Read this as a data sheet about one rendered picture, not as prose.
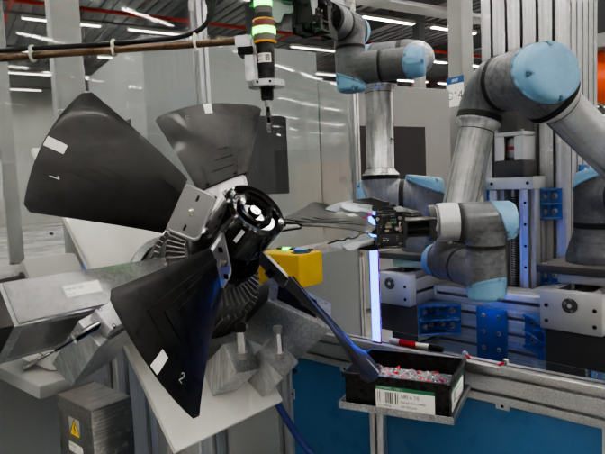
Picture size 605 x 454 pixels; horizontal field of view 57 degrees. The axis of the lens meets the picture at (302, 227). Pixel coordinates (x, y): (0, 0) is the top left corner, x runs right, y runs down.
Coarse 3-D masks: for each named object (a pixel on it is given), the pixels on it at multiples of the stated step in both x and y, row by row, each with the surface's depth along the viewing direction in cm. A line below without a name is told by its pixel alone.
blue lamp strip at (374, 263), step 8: (376, 256) 135; (376, 264) 136; (376, 272) 136; (376, 280) 136; (376, 288) 136; (376, 296) 136; (376, 304) 137; (376, 312) 137; (376, 320) 137; (376, 328) 137; (376, 336) 138
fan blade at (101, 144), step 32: (96, 96) 94; (64, 128) 89; (96, 128) 92; (128, 128) 94; (64, 160) 89; (96, 160) 91; (128, 160) 93; (160, 160) 95; (32, 192) 86; (64, 192) 88; (96, 192) 91; (128, 192) 93; (160, 192) 95; (128, 224) 94; (160, 224) 96
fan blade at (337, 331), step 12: (288, 288) 104; (300, 288) 94; (300, 300) 105; (312, 300) 96; (312, 312) 105; (324, 312) 96; (336, 324) 96; (336, 336) 90; (348, 348) 90; (360, 360) 91; (372, 360) 102; (360, 372) 87; (372, 372) 92
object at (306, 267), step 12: (276, 252) 155; (288, 252) 154; (312, 252) 153; (288, 264) 150; (300, 264) 148; (312, 264) 152; (264, 276) 157; (288, 276) 151; (300, 276) 148; (312, 276) 152
